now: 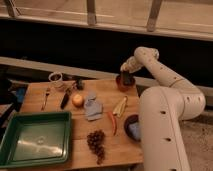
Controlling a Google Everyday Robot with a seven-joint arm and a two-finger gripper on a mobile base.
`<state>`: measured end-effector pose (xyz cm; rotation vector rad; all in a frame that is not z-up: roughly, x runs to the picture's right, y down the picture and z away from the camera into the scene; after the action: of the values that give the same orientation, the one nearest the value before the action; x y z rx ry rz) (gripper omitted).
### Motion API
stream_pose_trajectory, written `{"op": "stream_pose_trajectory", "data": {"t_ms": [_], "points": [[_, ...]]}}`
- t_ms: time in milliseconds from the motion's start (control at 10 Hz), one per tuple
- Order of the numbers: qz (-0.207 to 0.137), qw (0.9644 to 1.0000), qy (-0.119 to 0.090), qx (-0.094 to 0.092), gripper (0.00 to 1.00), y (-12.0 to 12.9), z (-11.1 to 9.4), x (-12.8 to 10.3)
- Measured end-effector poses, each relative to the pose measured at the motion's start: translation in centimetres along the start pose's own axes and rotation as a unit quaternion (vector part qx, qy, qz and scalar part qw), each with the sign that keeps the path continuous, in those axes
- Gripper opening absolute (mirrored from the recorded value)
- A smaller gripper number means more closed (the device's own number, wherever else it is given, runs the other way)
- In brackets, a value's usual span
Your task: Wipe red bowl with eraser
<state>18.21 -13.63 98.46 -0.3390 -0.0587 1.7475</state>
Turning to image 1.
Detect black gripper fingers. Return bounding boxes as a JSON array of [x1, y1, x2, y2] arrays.
[[121, 71, 133, 85]]

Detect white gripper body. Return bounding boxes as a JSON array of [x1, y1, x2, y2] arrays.
[[120, 56, 143, 73]]

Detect red bowl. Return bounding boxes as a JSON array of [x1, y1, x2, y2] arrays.
[[116, 75, 135, 92]]

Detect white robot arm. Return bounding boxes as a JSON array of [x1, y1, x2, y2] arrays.
[[120, 47, 206, 171]]

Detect dark bowl with blue cloth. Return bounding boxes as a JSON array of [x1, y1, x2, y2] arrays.
[[124, 114, 141, 142]]

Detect grey blue cloth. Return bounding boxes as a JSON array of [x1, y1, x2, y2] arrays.
[[84, 92, 103, 121]]

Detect yellow apple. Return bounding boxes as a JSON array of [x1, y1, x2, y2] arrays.
[[72, 94, 84, 107]]

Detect bunch of dark grapes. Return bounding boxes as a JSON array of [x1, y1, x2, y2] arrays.
[[87, 130, 105, 165]]

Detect metal fork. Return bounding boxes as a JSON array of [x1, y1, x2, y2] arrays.
[[41, 87, 51, 111]]

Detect green plastic tray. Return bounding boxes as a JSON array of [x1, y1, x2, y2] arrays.
[[0, 112, 72, 169]]

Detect black handled knife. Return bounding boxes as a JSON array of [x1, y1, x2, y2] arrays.
[[60, 88, 72, 109]]

